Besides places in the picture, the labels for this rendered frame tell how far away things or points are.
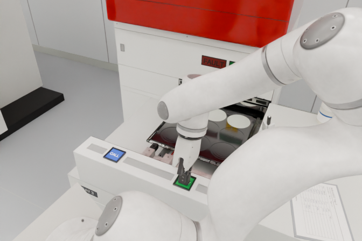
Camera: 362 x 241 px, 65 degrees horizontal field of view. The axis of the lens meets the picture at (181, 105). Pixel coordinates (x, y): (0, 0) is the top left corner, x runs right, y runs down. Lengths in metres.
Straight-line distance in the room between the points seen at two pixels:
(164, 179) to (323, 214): 0.46
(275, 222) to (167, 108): 0.42
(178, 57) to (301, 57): 1.04
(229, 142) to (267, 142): 0.76
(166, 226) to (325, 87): 0.30
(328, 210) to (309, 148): 0.54
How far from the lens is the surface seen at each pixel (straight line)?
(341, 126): 0.44
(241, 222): 0.43
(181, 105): 0.64
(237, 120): 1.28
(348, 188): 1.04
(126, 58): 1.53
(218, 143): 1.14
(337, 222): 0.92
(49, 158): 2.55
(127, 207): 0.46
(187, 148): 0.78
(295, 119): 1.25
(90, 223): 0.86
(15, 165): 2.60
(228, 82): 0.63
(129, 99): 1.66
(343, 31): 0.35
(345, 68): 0.35
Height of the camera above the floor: 1.64
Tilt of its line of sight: 33 degrees down
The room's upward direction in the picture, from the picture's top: 2 degrees clockwise
